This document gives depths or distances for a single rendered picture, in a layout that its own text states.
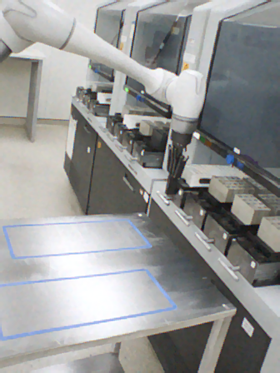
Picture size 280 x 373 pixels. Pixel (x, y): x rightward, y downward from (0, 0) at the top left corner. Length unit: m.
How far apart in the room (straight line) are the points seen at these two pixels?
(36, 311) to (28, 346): 0.08
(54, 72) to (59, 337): 4.26
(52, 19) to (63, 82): 3.74
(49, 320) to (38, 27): 0.74
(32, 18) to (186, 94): 0.54
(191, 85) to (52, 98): 3.64
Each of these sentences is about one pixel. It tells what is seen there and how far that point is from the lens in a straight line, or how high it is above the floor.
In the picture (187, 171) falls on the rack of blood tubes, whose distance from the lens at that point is 1.48.
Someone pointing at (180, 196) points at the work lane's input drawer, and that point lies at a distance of 1.45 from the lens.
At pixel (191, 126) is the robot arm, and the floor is 1.03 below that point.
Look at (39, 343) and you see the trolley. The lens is 0.72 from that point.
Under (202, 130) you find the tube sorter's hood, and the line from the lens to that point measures 1.50.
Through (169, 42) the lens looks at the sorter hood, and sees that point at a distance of 1.83.
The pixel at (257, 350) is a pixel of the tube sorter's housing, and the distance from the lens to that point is 1.17.
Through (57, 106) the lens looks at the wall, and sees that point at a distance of 4.91.
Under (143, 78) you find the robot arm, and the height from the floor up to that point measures 1.15.
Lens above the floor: 1.33
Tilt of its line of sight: 21 degrees down
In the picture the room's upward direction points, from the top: 10 degrees clockwise
